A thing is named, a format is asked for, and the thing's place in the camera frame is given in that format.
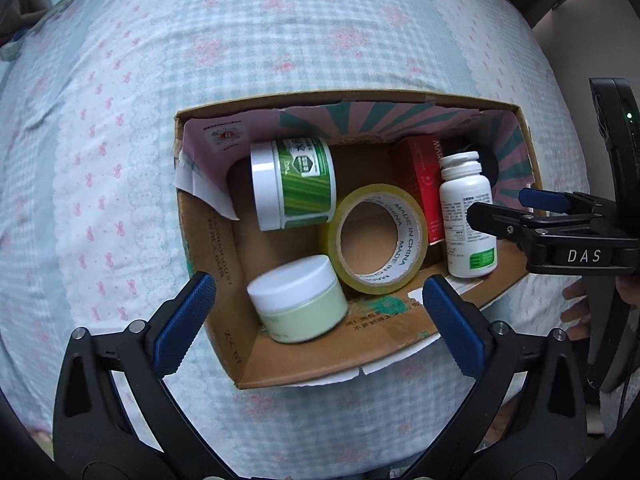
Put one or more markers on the green label white jar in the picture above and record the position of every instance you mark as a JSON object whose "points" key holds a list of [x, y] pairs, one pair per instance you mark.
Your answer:
{"points": [[300, 185]]}

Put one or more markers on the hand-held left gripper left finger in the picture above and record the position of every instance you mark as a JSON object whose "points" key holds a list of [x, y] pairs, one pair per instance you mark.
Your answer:
{"points": [[184, 321]]}

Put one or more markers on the person's right hand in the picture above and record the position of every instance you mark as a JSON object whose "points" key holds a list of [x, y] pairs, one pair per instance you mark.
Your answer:
{"points": [[577, 302]]}

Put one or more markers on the pale green cream jar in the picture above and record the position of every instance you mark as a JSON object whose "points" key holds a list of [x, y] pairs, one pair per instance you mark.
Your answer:
{"points": [[300, 305]]}

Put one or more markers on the white pill bottle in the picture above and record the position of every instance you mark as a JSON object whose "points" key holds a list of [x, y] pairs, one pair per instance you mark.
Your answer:
{"points": [[462, 210]]}

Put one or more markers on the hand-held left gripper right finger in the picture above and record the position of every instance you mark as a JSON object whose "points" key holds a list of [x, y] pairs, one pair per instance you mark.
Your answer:
{"points": [[454, 326]]}

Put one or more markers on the yellow tape roll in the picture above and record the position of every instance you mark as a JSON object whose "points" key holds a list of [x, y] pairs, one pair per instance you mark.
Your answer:
{"points": [[372, 280]]}

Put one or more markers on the cardboard box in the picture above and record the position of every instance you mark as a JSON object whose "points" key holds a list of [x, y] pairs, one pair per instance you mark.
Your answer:
{"points": [[210, 265]]}

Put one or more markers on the red carton box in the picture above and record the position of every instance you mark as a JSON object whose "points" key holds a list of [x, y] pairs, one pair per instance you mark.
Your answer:
{"points": [[417, 180]]}

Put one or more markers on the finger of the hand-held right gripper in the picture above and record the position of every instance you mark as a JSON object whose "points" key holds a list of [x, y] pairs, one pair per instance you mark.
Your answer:
{"points": [[500, 221], [542, 199]]}

